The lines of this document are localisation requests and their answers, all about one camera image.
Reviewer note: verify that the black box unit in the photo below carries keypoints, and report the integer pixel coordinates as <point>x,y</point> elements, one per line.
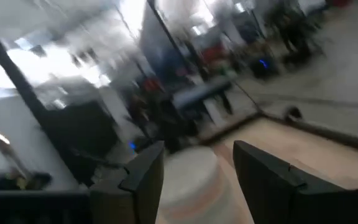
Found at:
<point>79,133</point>

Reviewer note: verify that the black frame post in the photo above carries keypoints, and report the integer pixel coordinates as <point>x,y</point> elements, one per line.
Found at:
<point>11,71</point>

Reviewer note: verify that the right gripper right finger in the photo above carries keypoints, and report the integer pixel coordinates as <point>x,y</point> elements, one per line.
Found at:
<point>275,193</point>

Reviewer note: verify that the grey bench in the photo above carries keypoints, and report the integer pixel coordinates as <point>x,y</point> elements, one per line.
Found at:
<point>200,93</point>

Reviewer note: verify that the black table edge rail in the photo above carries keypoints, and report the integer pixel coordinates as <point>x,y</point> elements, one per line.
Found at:
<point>322,132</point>

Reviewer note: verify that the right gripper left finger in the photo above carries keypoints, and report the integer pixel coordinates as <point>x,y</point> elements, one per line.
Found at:
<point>145,193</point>

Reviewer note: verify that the white ribbed ceramic bowl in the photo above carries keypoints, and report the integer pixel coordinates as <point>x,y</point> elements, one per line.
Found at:
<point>191,171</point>

